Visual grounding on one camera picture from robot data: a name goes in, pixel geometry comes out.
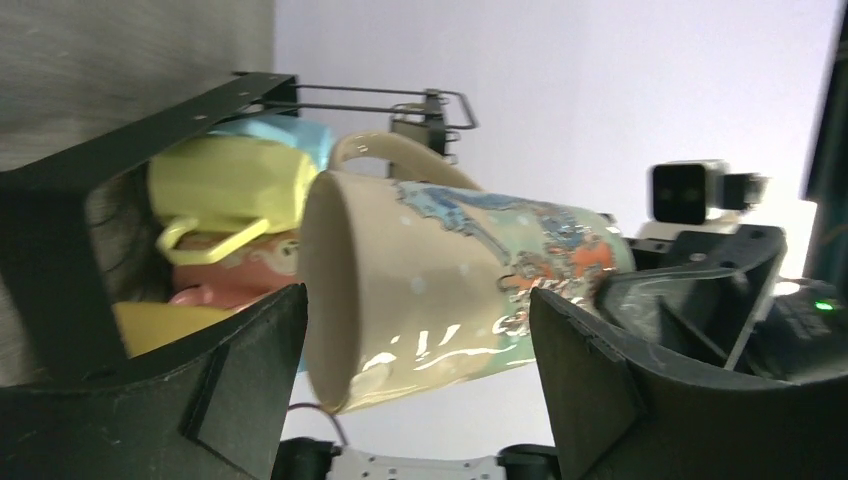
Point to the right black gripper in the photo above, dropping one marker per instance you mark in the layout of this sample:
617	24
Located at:
718	311

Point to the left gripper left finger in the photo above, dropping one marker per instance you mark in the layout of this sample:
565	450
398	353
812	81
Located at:
211	405

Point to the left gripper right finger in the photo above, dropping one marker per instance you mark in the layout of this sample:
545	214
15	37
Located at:
621	407

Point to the yellow mug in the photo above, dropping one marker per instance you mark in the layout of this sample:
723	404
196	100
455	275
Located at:
146	326

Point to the lime green mug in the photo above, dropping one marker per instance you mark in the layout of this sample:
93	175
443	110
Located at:
214	194

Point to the cream patterned mug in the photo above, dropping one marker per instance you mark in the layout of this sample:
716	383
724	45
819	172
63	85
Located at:
417	278

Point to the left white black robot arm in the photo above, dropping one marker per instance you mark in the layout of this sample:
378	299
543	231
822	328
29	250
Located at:
411	464

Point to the pink mug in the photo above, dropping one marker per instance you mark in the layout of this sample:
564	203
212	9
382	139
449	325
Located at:
265	265

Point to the blue mug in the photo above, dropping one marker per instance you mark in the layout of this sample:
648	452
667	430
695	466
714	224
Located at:
314	138

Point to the black wire dish rack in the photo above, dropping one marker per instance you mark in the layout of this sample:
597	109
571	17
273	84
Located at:
76	226

